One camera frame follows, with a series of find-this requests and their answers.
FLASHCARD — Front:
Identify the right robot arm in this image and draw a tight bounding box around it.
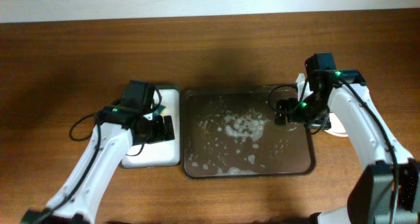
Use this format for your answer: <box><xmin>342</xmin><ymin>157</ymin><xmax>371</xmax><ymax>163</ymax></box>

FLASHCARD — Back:
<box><xmin>180</xmin><ymin>53</ymin><xmax>419</xmax><ymax>223</ymax></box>

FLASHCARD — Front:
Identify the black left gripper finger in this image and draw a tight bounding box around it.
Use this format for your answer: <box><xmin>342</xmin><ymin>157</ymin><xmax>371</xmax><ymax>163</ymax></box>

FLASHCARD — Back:
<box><xmin>163</xmin><ymin>116</ymin><xmax>175</xmax><ymax>141</ymax></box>
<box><xmin>154</xmin><ymin>116</ymin><xmax>164</xmax><ymax>142</ymax></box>

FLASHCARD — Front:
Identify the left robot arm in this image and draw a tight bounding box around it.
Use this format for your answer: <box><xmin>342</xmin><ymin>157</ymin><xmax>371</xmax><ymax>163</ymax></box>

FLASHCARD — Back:
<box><xmin>21</xmin><ymin>80</ymin><xmax>160</xmax><ymax>223</ymax></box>

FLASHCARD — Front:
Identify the small black tray white liner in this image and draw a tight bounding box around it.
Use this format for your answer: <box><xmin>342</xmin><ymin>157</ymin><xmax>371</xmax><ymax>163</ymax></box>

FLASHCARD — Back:
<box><xmin>119</xmin><ymin>85</ymin><xmax>180</xmax><ymax>169</ymax></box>

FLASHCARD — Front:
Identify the large brown serving tray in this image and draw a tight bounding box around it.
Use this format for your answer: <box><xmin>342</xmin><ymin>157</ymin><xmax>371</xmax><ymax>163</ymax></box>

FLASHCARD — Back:
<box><xmin>180</xmin><ymin>85</ymin><xmax>316</xmax><ymax>179</ymax></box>

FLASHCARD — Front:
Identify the pink plate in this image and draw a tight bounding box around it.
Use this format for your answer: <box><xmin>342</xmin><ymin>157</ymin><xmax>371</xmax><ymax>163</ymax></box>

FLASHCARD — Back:
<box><xmin>324</xmin><ymin>112</ymin><xmax>348</xmax><ymax>137</ymax></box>

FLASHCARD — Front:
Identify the green and yellow sponge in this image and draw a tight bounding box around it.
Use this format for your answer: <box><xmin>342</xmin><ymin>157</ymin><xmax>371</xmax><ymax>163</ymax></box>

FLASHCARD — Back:
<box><xmin>154</xmin><ymin>105</ymin><xmax>167</xmax><ymax>116</ymax></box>

